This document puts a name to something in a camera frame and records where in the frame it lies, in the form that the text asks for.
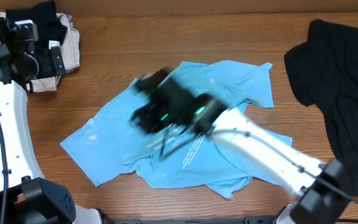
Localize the light blue printed t-shirt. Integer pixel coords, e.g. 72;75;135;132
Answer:
60;60;293;200

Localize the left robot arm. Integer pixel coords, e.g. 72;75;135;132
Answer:
0;17;109;223

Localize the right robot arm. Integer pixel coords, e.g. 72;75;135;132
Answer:
132;68;352;224

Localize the folded beige garment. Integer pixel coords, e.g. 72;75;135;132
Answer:
0;12;80;92

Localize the folded black garment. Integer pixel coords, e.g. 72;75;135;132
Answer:
6;1;67;50

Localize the black t-shirt on right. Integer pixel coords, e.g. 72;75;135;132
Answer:
284;19;358;196

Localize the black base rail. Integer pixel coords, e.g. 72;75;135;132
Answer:
110;215;274;224

